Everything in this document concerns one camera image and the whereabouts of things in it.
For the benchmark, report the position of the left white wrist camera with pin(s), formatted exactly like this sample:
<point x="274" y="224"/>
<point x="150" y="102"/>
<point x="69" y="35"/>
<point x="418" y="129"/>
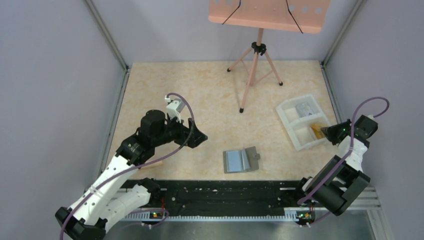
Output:
<point x="174" y="108"/>

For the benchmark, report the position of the grey card holder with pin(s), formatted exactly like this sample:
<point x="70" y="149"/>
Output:
<point x="241" y="161"/>

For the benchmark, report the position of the white divided plastic tray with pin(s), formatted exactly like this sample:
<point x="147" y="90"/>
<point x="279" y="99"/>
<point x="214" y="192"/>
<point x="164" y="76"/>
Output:
<point x="298" y="128"/>

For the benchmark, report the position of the silver card in tray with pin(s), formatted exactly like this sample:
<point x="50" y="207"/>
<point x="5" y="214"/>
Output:
<point x="304" y="109"/>

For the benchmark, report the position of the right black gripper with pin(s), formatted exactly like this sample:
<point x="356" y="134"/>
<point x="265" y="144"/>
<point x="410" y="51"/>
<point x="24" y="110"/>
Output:
<point x="329" y="131"/>

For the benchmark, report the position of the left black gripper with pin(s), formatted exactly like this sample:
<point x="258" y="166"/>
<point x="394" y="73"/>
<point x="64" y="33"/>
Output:
<point x="184" y="131"/>

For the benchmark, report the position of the pink music stand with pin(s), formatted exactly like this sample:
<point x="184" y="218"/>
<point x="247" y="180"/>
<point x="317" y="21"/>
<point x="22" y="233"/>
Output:
<point x="303" y="16"/>

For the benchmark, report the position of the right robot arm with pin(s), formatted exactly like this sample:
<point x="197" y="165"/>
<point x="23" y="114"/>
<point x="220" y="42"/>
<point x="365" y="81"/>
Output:
<point x="342" y="179"/>

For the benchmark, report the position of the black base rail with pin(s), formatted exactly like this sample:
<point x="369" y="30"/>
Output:
<point x="151" y="200"/>

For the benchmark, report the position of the gold credit card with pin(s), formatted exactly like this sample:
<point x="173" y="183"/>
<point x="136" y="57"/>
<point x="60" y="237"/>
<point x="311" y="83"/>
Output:
<point x="317" y="130"/>

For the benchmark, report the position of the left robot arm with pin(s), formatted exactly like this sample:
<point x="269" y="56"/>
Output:
<point x="97" y="211"/>

